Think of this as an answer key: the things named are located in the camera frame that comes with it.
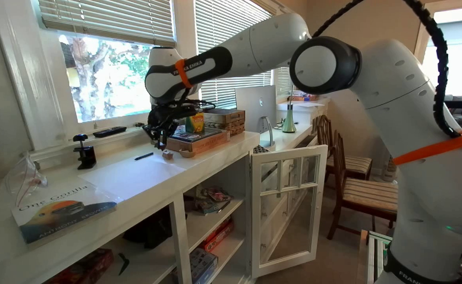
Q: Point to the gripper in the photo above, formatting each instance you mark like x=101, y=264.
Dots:
x=167, y=115

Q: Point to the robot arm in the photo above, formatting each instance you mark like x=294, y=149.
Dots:
x=408, y=118

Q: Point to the dark brown wooden block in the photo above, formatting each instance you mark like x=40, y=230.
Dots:
x=168, y=154

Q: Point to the black marker pen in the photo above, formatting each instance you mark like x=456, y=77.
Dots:
x=144, y=156

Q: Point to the crayon box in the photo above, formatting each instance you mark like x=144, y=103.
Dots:
x=194, y=123

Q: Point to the flat board game box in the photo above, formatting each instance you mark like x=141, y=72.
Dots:
x=203, y=141

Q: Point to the black remote control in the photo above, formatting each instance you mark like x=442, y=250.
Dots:
x=109, y=131

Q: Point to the stack of wooden boxes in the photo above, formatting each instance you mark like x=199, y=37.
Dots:
x=227, y=120

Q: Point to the window with tree view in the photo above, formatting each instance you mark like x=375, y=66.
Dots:
x=105, y=83

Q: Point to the black clamp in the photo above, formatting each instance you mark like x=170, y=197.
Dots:
x=85, y=156

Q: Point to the heap of toys and books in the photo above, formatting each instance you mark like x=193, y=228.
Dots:
x=211, y=199

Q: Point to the black bag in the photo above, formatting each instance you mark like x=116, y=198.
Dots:
x=152, y=230

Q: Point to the silver monitor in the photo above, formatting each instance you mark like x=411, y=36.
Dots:
x=254, y=104

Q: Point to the stack of red game boxes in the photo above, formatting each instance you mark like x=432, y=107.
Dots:
x=217, y=236

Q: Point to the picture book with bird cover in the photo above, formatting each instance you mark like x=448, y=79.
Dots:
x=63, y=213

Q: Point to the white window blind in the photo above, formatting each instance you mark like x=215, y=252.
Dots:
x=231, y=23
x=108, y=19

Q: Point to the blue game box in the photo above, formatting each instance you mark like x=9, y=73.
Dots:
x=201, y=264

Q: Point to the clear plastic bag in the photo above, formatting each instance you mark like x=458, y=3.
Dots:
x=24, y=179

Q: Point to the white glazed cabinet door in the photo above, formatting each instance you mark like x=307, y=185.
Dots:
x=288, y=213

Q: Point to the dark red game box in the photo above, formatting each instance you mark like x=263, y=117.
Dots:
x=85, y=268

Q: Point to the wooden chair with striped seat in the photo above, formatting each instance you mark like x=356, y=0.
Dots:
x=353, y=163
x=367, y=195

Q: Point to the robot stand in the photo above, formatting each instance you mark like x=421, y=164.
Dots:
x=371, y=256

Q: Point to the bright window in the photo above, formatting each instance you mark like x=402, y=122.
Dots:
x=461, y=59

